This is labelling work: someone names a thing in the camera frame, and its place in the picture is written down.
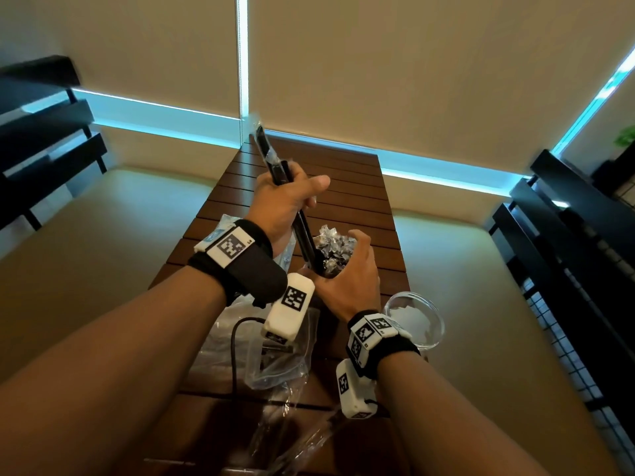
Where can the person's right forearm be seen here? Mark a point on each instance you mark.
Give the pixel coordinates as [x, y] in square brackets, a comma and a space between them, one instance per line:
[446, 421]

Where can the long black tongs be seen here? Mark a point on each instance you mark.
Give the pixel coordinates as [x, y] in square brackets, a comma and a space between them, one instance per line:
[305, 235]

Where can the person's left hand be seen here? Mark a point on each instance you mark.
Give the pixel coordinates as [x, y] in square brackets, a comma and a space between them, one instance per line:
[272, 203]

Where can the person's left thumb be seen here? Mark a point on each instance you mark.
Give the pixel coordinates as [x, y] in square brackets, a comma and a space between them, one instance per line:
[315, 187]

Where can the green potted plant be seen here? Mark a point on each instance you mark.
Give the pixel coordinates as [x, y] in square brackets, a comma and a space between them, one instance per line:
[626, 136]

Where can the person's right hand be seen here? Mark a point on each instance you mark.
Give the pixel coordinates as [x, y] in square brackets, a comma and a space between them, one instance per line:
[350, 289]

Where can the black wristband with marker tags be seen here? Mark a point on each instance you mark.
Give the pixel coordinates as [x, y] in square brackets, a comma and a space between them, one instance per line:
[243, 265]
[379, 342]

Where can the beige roller blind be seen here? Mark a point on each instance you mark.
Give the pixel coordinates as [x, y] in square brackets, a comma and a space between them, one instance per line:
[436, 69]
[124, 44]

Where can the person's right thumb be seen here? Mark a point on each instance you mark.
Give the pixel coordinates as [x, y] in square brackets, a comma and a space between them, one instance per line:
[313, 281]

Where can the clear glass bowl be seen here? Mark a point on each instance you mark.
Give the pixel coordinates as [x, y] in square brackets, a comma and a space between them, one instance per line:
[416, 319]

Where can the person's left forearm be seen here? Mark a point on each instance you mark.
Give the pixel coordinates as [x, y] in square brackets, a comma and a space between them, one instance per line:
[114, 371]

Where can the black slatted chair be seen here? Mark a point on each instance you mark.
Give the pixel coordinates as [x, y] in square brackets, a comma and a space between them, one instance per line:
[44, 143]
[575, 252]

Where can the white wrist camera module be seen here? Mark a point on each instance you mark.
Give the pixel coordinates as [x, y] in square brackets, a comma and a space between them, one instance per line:
[353, 391]
[290, 307]

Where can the silver foil wrappers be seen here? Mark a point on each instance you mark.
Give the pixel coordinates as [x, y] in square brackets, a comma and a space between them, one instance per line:
[335, 245]

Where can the clear plastic wrapper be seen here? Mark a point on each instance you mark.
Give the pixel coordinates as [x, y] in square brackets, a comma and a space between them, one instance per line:
[278, 441]

